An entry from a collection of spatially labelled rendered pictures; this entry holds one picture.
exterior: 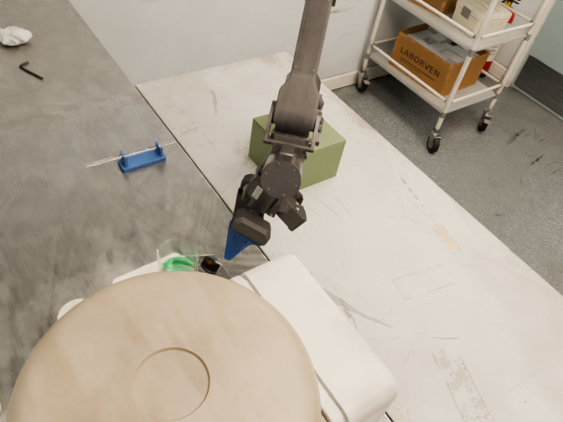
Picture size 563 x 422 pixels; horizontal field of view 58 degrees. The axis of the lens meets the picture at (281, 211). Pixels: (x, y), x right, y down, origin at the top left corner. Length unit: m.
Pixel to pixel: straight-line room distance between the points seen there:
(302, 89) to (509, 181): 2.30
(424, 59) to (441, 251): 1.94
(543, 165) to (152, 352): 3.10
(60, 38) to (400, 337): 1.19
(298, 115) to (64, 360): 0.62
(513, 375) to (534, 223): 1.84
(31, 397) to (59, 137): 1.09
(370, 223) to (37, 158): 0.72
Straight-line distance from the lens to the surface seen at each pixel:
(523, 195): 2.93
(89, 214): 1.07
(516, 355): 1.04
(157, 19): 2.32
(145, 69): 2.41
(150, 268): 0.86
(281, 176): 0.71
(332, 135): 1.12
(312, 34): 0.78
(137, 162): 1.15
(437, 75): 2.91
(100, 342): 0.18
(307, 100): 0.76
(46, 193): 1.12
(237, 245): 0.81
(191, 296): 0.19
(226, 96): 1.37
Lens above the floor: 1.68
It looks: 46 degrees down
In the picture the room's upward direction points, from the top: 12 degrees clockwise
